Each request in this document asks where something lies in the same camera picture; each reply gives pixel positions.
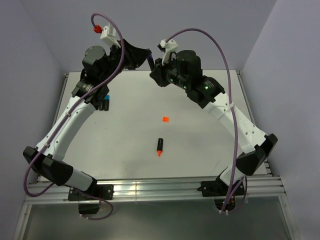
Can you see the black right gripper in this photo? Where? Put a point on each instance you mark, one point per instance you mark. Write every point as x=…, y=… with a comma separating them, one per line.
x=158, y=74

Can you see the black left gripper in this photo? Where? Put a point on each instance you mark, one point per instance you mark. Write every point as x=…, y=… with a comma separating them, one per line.
x=135, y=57

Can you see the black purple tip highlighter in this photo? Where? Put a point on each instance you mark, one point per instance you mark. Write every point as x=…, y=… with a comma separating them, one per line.
x=151, y=63

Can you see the black blue tip highlighter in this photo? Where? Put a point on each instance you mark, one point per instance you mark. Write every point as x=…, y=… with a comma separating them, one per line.
x=106, y=105

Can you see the black green tip highlighter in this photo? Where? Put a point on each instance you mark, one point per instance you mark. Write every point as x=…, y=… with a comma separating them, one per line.
x=102, y=106

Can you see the purple pen cap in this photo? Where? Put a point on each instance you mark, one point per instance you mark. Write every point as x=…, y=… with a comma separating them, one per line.
x=150, y=57

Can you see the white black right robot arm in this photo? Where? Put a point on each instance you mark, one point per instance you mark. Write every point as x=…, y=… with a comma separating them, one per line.
x=183, y=69

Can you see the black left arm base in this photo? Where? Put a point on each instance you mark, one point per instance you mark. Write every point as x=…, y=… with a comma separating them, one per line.
x=99, y=192

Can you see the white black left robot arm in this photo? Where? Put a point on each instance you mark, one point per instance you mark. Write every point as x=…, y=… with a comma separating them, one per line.
x=99, y=68

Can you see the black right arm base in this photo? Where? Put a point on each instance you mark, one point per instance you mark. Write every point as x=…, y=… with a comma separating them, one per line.
x=217, y=188

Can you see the orange pen cap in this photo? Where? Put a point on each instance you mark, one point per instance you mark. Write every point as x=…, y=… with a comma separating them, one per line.
x=165, y=119

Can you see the black orange tip highlighter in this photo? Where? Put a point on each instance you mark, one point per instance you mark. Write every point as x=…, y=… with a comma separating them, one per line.
x=160, y=146

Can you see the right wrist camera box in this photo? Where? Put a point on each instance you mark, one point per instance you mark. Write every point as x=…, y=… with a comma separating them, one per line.
x=167, y=47

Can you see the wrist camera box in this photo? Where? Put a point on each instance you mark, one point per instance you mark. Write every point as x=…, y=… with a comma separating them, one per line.
x=107, y=35
x=167, y=47

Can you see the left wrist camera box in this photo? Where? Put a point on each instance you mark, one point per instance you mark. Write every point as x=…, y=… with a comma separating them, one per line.
x=107, y=35

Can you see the aluminium front rail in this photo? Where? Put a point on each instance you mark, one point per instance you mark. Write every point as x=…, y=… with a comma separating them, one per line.
x=161, y=189

